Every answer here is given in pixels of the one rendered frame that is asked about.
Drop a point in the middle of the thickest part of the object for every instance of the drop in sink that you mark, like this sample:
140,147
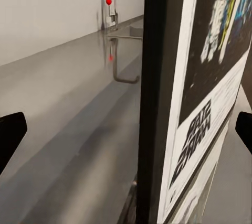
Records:
134,30

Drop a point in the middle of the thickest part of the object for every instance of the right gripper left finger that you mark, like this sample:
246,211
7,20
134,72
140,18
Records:
13,128

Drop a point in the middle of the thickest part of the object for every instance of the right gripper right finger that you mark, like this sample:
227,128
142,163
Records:
244,128

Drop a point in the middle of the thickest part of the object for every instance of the poster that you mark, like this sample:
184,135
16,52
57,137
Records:
193,58

